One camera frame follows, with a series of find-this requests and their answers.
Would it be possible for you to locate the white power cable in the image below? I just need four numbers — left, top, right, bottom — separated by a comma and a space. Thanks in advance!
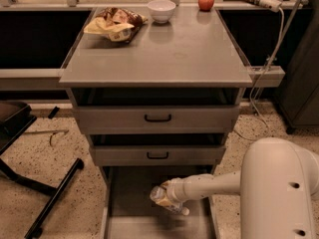
232, 7, 287, 142

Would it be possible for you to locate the white ceramic bowl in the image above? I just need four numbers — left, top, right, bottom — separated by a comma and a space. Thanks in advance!
148, 0, 176, 24

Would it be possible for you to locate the clear plastic water bottle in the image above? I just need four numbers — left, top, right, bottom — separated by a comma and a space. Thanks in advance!
150, 186, 189, 216

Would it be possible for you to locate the grey drawer cabinet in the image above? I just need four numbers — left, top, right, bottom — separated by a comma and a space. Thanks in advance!
59, 5, 253, 239

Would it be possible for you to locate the brown yellow snack bag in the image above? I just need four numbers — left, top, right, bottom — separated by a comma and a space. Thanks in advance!
84, 7, 148, 42

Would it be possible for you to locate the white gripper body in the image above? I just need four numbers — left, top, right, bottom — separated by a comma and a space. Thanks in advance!
166, 178, 188, 203

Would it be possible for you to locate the black office chair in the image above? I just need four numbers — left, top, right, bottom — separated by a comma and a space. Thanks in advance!
0, 101, 56, 196

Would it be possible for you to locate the red apple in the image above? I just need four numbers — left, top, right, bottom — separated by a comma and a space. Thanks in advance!
197, 0, 214, 11

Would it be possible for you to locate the open bottom grey drawer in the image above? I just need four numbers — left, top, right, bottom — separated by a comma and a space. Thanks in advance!
101, 166, 216, 239

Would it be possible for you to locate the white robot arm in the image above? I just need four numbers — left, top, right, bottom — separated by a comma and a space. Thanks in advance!
150, 137, 319, 239

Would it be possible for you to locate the top grey drawer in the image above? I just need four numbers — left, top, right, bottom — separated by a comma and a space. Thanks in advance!
74, 106, 239, 134

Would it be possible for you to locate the middle grey drawer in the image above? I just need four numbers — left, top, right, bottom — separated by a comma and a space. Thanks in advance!
90, 145, 225, 166

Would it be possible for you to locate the black chair leg bar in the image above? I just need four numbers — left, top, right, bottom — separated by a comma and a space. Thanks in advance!
24, 158, 84, 239

